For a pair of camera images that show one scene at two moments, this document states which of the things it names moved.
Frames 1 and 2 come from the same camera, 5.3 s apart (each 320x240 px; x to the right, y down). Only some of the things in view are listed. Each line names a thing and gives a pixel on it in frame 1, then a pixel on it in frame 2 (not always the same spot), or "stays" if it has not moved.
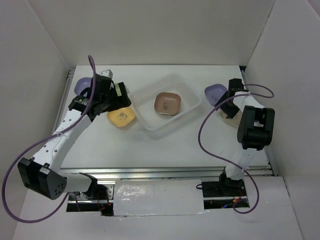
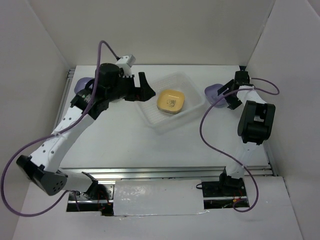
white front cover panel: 158,197 stays
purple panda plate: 81,84 stays
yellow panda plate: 121,117 to 170,101
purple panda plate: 214,93 stays
